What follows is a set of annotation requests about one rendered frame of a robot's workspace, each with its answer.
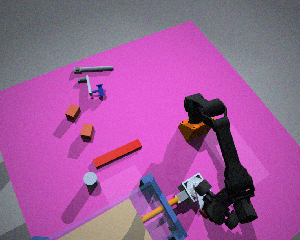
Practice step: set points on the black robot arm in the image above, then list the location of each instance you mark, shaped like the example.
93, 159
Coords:
237, 179

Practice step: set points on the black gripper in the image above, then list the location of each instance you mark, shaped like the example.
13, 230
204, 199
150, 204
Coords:
204, 188

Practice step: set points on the grey cylinder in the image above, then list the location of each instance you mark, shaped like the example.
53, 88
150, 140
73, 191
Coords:
90, 179

